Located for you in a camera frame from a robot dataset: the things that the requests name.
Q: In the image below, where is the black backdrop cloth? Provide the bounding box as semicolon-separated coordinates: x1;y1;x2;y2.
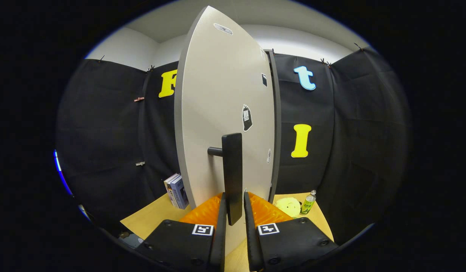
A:
56;47;412;244

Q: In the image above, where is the blue book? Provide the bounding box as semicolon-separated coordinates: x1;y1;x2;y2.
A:
170;176;190;210

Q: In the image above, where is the white book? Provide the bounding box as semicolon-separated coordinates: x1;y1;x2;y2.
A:
164;173;181;209

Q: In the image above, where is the grey shoe cabinet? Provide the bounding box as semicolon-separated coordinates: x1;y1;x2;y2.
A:
264;49;282;204

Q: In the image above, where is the black door handle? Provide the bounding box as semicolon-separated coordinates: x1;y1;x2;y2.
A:
207;133;244;226

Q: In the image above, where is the green drink bottle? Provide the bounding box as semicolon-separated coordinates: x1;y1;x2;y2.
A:
300;190;317;216

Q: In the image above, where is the beige shoe cabinet door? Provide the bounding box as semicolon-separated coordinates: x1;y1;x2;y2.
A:
174;5;276;254

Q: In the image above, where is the yellow round disc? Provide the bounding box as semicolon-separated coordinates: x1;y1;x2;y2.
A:
275;197;302;218

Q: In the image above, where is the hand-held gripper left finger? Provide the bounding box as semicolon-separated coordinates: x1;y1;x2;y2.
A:
137;192;227;272

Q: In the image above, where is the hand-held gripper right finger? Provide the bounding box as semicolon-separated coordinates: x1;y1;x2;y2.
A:
243;192;339;272

